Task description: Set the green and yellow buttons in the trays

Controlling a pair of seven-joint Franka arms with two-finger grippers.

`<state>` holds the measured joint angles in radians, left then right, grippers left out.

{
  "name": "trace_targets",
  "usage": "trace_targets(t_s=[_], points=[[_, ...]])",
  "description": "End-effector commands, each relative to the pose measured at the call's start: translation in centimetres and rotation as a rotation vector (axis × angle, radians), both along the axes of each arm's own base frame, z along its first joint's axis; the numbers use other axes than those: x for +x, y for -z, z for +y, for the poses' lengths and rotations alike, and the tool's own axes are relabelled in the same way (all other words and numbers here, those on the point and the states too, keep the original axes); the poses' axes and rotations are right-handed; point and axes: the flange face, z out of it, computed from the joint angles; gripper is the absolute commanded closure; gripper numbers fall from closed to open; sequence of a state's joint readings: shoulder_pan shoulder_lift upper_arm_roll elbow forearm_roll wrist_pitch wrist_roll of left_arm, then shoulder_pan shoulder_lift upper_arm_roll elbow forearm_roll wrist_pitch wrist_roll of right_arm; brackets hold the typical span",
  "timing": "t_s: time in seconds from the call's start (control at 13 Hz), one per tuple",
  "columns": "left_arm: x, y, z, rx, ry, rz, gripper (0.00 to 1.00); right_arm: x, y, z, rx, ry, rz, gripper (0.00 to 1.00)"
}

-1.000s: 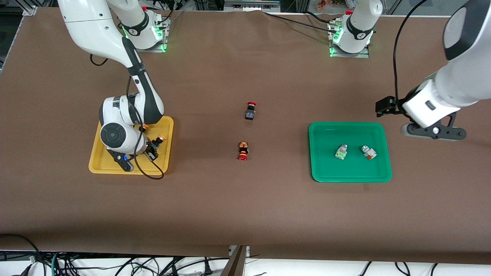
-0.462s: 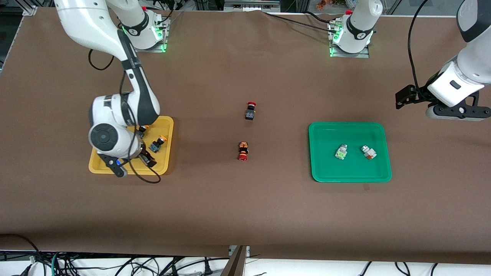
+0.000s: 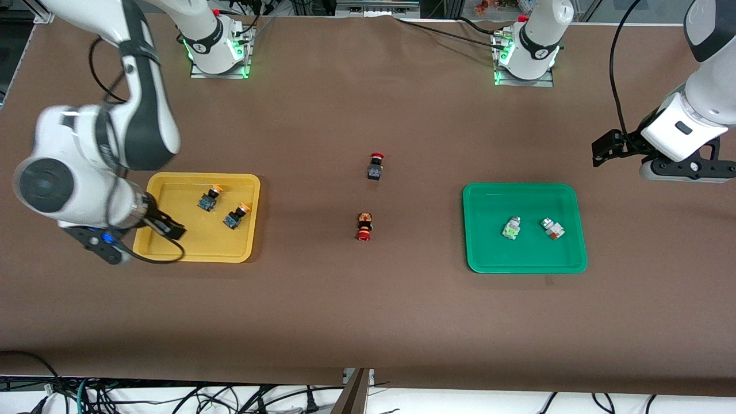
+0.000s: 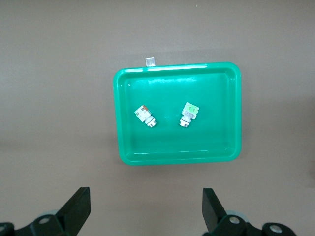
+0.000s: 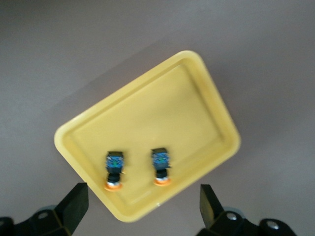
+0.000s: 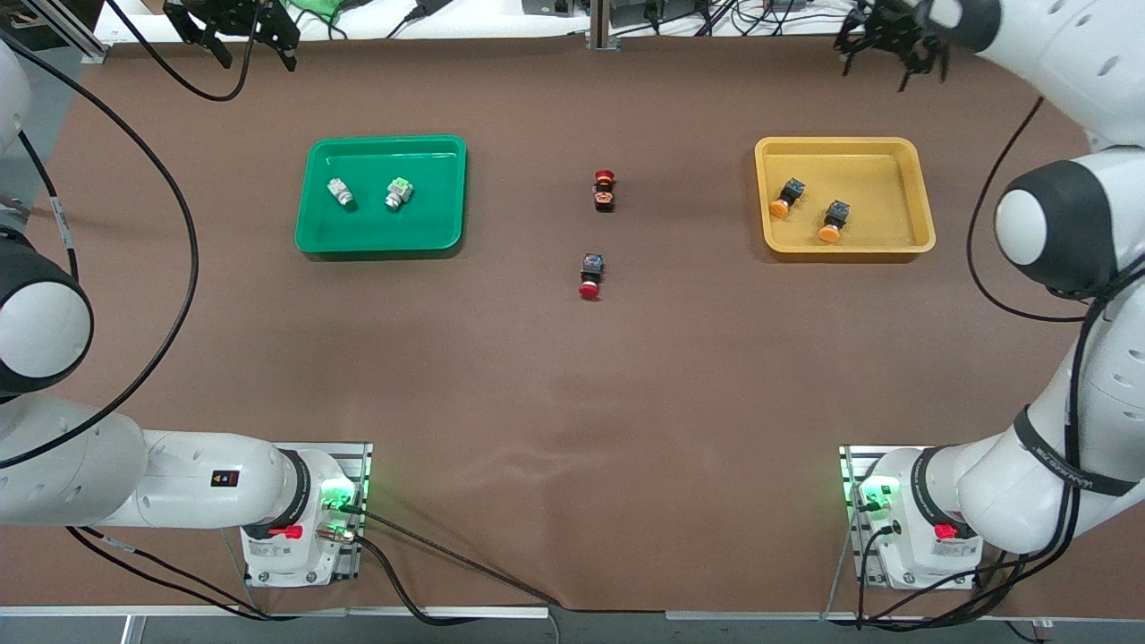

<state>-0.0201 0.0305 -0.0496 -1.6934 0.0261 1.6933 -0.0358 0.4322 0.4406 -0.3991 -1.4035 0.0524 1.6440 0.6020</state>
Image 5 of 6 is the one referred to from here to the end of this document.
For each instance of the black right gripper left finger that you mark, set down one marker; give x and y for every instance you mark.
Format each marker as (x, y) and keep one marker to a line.
(71, 209)

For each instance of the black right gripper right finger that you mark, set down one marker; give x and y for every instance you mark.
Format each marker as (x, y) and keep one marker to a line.
(211, 209)

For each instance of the yellow push button blue block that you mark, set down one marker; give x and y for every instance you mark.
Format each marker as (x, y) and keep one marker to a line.
(114, 164)
(161, 161)

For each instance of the yellow plastic tray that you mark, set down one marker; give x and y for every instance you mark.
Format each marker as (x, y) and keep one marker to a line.
(157, 118)

